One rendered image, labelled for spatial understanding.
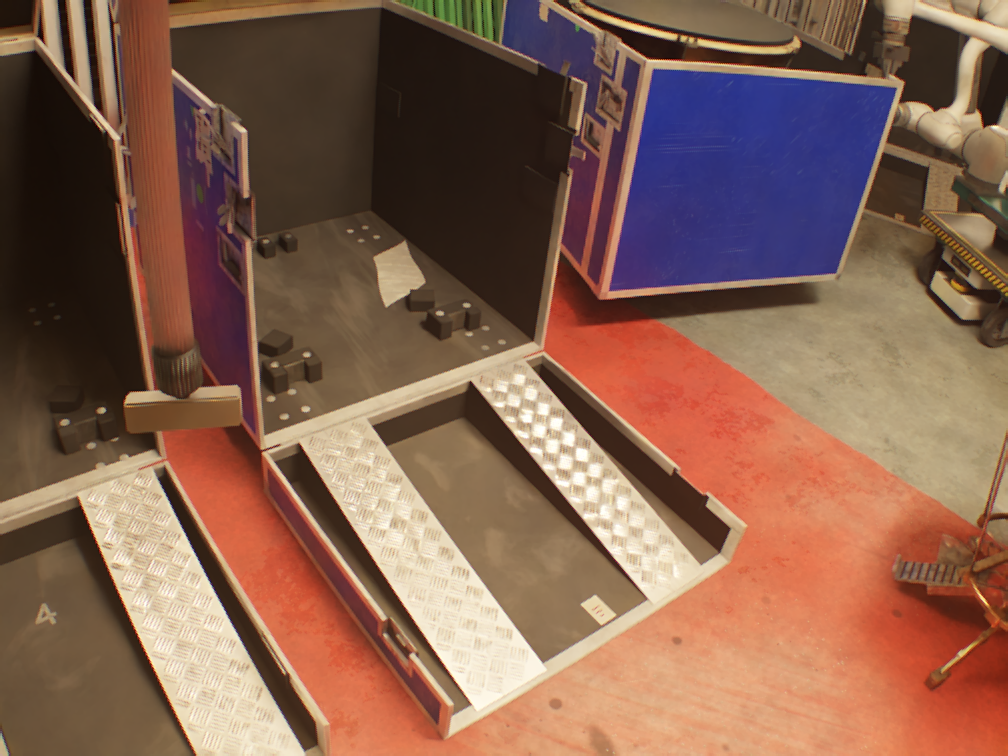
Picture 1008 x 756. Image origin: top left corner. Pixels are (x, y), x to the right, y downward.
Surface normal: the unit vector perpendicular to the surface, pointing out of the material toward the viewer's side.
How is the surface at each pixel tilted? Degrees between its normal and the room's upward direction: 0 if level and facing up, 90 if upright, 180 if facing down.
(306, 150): 90
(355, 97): 90
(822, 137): 90
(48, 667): 2
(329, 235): 0
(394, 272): 3
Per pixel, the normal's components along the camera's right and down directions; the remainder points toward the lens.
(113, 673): 0.14, -0.79
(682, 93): 0.35, 0.58
